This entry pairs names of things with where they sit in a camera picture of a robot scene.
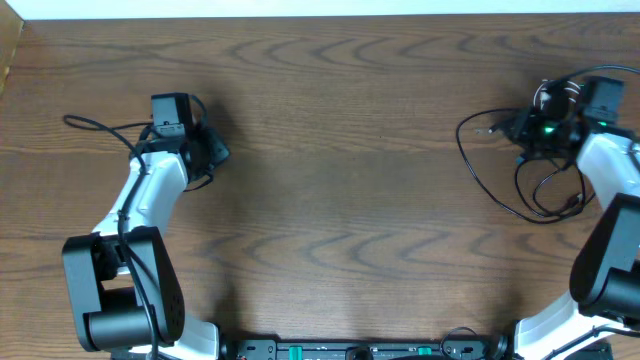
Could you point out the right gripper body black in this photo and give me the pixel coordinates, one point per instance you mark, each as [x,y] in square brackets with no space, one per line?
[538,134]

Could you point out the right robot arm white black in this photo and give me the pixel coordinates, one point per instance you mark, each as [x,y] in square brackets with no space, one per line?
[603,294]

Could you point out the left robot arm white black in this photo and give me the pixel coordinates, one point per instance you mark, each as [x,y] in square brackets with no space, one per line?
[124,293]

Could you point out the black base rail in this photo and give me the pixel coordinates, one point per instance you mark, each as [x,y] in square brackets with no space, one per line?
[457,347]

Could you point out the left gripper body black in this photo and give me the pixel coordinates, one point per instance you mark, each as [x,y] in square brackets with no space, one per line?
[215,150]

